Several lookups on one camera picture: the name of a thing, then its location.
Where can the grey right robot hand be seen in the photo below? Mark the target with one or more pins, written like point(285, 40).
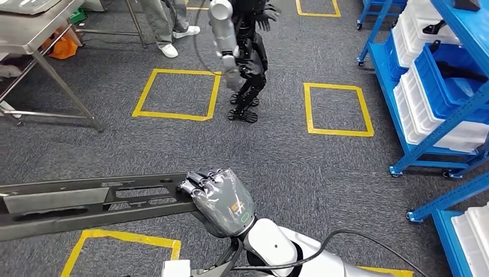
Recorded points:
point(225, 206)

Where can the long black plastic panel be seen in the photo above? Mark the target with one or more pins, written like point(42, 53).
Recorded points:
point(133, 215)

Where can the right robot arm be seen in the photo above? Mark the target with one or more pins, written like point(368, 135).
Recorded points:
point(271, 244)

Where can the black legged humanoid robot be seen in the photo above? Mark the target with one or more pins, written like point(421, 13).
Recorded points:
point(252, 57)

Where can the person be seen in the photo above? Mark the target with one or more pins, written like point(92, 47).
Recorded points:
point(164, 23)

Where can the blue plastic bin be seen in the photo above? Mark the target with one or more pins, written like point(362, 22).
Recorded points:
point(393, 57)
point(439, 88)

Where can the orange plastic bag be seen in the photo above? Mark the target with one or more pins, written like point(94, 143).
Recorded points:
point(63, 47)

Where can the green plastic crate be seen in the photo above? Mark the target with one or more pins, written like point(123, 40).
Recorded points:
point(78, 15)

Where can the black plastic parts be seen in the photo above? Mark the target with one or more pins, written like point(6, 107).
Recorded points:
point(458, 72)
point(433, 27)

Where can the grey metal tray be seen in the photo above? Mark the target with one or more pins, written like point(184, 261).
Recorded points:
point(26, 5)

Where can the black camera bracket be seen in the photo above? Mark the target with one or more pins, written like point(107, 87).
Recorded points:
point(225, 260)

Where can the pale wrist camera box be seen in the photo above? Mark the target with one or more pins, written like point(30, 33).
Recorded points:
point(175, 268)

